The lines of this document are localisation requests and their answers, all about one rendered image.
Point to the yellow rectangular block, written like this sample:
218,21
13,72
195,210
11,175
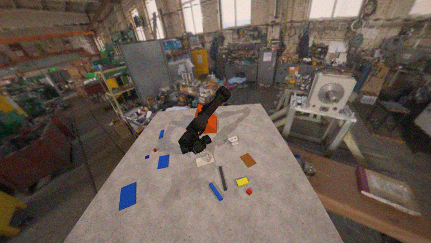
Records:
242,182

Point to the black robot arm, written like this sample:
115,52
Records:
199,123

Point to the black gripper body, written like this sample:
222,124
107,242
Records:
205,138

